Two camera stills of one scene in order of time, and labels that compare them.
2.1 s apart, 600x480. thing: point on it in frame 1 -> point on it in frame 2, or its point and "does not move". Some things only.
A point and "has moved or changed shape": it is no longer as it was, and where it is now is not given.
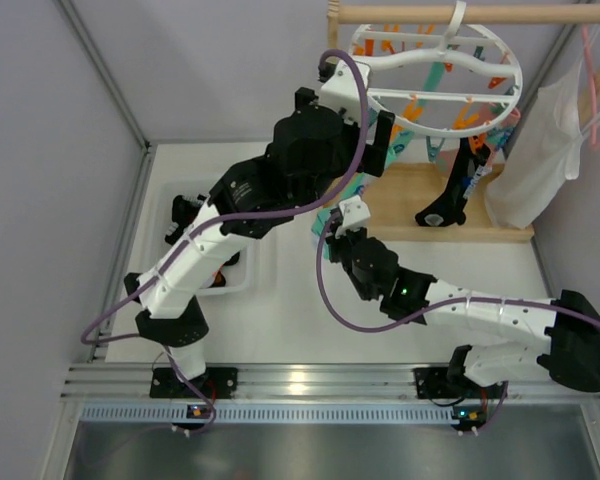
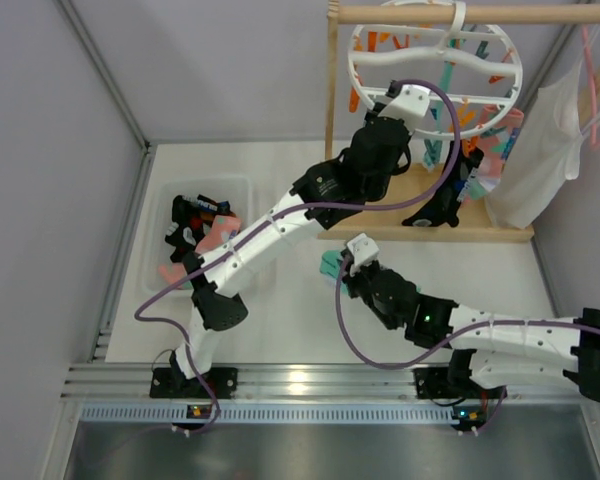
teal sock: x=323 y=223 has moved or changed shape
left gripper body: x=378 y=145 -> x=380 y=120
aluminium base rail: x=83 y=382 does not move
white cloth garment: x=548 y=138 does not move
